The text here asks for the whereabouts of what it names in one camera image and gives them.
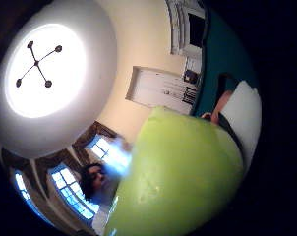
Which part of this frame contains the white panel door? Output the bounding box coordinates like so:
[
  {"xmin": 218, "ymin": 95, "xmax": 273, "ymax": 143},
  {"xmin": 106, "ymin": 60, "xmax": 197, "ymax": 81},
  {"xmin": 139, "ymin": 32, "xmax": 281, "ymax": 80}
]
[{"xmin": 125, "ymin": 65, "xmax": 200, "ymax": 116}]

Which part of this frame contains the brown window curtain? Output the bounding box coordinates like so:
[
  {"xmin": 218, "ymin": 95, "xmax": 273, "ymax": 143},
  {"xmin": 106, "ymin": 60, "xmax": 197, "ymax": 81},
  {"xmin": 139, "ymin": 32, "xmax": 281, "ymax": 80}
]
[{"xmin": 71, "ymin": 120, "xmax": 119, "ymax": 166}]

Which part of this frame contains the arched window with white bars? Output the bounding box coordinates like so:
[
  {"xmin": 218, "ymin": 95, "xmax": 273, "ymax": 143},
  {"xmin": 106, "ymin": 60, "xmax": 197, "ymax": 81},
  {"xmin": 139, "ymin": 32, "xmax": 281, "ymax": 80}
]
[
  {"xmin": 49, "ymin": 164, "xmax": 100, "ymax": 221},
  {"xmin": 13, "ymin": 170, "xmax": 55, "ymax": 227},
  {"xmin": 86, "ymin": 135, "xmax": 134, "ymax": 177}
]

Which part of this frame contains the white framed doorway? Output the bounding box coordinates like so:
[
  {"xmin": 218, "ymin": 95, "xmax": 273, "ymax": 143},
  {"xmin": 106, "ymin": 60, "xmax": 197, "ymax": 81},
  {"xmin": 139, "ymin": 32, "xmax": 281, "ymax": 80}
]
[{"xmin": 164, "ymin": 0, "xmax": 208, "ymax": 61}]

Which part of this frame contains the person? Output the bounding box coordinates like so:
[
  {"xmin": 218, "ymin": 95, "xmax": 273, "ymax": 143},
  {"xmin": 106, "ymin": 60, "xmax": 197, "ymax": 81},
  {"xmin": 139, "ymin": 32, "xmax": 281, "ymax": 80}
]
[{"xmin": 79, "ymin": 162, "xmax": 114, "ymax": 202}]

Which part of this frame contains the black striped wall hanging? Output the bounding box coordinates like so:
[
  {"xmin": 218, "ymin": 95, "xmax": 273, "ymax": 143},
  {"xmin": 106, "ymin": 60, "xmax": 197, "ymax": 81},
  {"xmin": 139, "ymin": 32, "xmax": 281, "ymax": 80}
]
[{"xmin": 181, "ymin": 86, "xmax": 199, "ymax": 106}]

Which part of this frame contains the small dark wall picture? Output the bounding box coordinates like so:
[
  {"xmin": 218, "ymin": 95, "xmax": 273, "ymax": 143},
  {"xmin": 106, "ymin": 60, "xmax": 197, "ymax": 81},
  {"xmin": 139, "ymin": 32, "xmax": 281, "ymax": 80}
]
[{"xmin": 183, "ymin": 69, "xmax": 200, "ymax": 86}]

